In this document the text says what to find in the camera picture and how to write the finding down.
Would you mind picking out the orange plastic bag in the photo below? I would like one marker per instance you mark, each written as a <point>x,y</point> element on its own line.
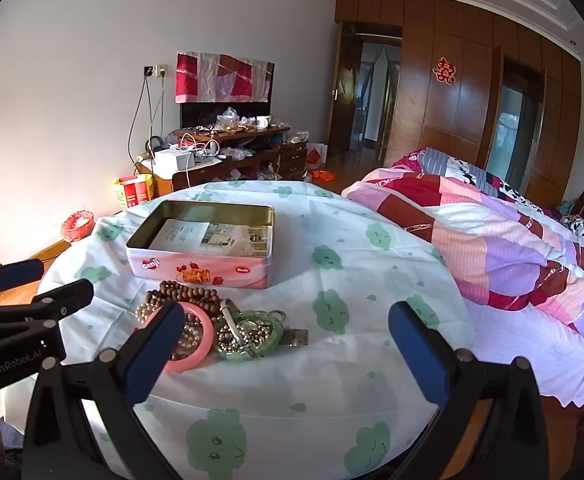
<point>322,176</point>

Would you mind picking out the wall power outlet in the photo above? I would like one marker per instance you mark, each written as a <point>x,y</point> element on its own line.
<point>156,71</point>

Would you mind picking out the white mug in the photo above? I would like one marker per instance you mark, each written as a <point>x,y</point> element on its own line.
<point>263,122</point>

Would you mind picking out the pink metal tin box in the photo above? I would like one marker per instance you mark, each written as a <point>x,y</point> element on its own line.
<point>197,267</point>

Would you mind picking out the red white television cover cloth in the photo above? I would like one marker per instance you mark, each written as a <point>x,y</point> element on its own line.
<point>222,77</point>

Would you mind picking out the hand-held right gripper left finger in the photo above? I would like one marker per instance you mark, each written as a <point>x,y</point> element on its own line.
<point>154,347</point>

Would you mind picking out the wooden television cabinet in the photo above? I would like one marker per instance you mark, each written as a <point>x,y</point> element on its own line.
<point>282,157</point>

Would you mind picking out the white cloud print sheet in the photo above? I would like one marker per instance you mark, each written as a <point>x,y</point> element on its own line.
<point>322,385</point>

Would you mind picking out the small metal clasp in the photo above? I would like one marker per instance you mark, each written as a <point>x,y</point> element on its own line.
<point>297,337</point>

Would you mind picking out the black white floral pillow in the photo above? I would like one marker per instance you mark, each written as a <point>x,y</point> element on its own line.
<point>579,227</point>

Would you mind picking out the black television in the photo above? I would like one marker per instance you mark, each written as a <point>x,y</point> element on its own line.
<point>207,112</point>

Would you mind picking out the bin with red plastic bag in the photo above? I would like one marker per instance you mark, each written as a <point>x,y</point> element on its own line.
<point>77,225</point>

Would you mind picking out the silver metal band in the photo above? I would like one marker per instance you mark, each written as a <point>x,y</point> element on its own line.
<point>229,317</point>

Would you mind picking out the red yellow carton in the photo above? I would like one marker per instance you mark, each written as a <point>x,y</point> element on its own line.
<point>134,192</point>

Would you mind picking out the bed with colourful quilt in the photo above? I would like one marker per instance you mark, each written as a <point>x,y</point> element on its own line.
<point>471,220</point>

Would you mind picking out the wooden door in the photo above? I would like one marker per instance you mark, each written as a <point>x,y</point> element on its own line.
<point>342,85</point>

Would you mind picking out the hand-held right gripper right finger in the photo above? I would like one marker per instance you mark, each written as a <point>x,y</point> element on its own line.
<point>416,350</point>

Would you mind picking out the white box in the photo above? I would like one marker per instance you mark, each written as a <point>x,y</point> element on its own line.
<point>174,160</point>

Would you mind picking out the pink bangle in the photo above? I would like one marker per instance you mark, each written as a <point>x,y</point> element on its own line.
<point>204,332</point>

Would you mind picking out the red paper cut decoration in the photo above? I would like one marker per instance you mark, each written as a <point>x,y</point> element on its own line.
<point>445,71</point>

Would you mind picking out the printed paper sheet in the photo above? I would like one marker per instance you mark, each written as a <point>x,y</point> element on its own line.
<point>207,237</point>

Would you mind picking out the white red gift bag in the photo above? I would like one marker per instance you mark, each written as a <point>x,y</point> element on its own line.
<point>316,155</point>

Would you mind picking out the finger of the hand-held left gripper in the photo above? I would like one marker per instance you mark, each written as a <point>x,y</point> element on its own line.
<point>69,294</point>
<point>19,272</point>

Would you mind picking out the wooden wardrobe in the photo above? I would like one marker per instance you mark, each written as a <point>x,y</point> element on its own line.
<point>446,110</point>

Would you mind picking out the white bed sheet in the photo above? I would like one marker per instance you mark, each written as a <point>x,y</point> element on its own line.
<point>521,360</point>

